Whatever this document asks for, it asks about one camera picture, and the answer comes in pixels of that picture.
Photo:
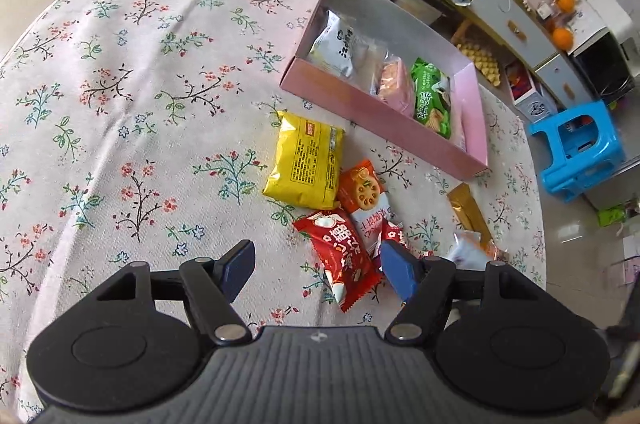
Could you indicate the white printer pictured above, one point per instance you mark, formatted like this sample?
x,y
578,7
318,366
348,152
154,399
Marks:
x,y
607,11

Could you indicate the red snack packet white pattern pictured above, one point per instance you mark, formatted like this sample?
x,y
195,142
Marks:
x,y
335,249

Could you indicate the white snack packet black print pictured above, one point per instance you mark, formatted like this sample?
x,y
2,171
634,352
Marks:
x,y
340,48

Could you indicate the gold brown snack packet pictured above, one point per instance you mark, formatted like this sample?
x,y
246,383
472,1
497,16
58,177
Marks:
x,y
467,209

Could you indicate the green cracker packet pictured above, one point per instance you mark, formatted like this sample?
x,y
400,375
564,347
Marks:
x,y
430,98

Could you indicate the yellow snack packet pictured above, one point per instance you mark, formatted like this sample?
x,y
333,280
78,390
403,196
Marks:
x,y
305,158

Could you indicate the white printed carton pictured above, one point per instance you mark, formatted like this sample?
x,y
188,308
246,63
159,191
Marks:
x,y
537,103

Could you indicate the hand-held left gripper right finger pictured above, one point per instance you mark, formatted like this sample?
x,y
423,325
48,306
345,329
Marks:
x,y
400,269

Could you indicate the pink cardboard box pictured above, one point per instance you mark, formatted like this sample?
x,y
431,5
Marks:
x,y
380,118

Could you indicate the white cabinet drawer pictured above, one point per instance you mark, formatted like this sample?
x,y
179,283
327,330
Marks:
x,y
505,21
557,78

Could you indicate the floral printed floor cloth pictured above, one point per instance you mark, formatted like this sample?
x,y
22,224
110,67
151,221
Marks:
x,y
150,103

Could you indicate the black microwave oven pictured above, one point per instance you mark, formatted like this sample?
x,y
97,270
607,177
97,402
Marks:
x,y
605,68

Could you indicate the orange-red cracker packet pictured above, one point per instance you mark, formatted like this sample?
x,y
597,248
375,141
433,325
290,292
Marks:
x,y
360,189

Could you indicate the yellow egg tray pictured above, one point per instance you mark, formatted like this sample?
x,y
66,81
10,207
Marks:
x,y
480,61

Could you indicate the blue plastic stool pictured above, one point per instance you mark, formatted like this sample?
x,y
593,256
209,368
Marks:
x,y
580,143

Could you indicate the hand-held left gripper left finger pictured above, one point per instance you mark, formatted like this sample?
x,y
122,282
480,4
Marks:
x,y
239,266

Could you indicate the pink snack packet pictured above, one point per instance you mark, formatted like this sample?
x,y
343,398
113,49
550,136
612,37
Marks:
x,y
395,83

